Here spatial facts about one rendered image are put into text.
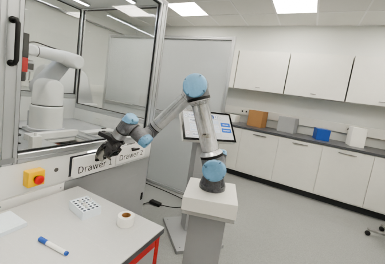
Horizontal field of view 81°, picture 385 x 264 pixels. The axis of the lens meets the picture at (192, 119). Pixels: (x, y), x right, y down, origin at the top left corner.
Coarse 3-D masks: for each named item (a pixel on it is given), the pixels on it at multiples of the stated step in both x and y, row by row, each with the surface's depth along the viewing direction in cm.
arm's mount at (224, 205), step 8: (192, 184) 131; (232, 184) 137; (184, 192) 119; (192, 192) 120; (200, 192) 121; (208, 192) 122; (224, 192) 124; (232, 192) 126; (184, 200) 114; (192, 200) 114; (200, 200) 113; (208, 200) 113; (216, 200) 114; (224, 200) 115; (232, 200) 116; (184, 208) 115; (192, 208) 114; (200, 208) 114; (208, 208) 113; (216, 208) 113; (224, 208) 112; (232, 208) 111; (224, 216) 112; (232, 216) 112
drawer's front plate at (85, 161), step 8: (72, 160) 118; (80, 160) 121; (88, 160) 125; (104, 160) 136; (112, 160) 142; (72, 168) 118; (80, 168) 122; (96, 168) 132; (104, 168) 137; (72, 176) 119
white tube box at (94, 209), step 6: (78, 198) 104; (84, 198) 106; (72, 204) 100; (78, 204) 100; (90, 204) 101; (96, 204) 102; (72, 210) 100; (78, 210) 96; (84, 210) 97; (90, 210) 97; (96, 210) 99; (78, 216) 96; (84, 216) 95; (90, 216) 97
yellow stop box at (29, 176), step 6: (36, 168) 103; (42, 168) 104; (24, 174) 99; (30, 174) 98; (36, 174) 100; (42, 174) 103; (24, 180) 99; (30, 180) 99; (24, 186) 100; (30, 186) 99
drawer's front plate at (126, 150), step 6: (132, 144) 161; (138, 144) 164; (126, 150) 154; (138, 150) 165; (144, 150) 172; (120, 156) 150; (126, 156) 155; (132, 156) 161; (138, 156) 167; (120, 162) 151
